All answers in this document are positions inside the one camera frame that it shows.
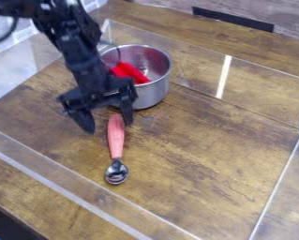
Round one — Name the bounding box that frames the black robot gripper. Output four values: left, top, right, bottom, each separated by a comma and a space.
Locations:
57, 66, 137, 134

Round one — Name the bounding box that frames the pink handled metal spoon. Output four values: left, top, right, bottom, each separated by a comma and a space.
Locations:
105, 114, 129, 185

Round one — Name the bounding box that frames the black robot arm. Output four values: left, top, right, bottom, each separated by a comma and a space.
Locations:
0, 0, 137, 134

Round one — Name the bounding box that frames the red object in pot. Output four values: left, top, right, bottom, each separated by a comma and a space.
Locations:
109, 61, 149, 85

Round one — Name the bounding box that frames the small silver metal pot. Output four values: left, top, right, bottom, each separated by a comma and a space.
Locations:
101, 44, 172, 110

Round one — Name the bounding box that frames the clear acrylic barrier front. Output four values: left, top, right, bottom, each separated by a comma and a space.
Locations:
0, 131, 201, 240

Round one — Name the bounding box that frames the clear acrylic barrier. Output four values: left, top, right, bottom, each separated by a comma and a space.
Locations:
0, 131, 201, 240
97, 19, 299, 128

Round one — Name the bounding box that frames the clear acrylic barrier back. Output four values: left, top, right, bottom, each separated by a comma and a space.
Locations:
97, 19, 299, 128

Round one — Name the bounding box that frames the black strip on table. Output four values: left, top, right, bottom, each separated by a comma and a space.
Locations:
191, 7, 273, 33

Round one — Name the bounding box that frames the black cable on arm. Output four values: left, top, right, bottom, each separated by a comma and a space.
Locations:
0, 12, 20, 45

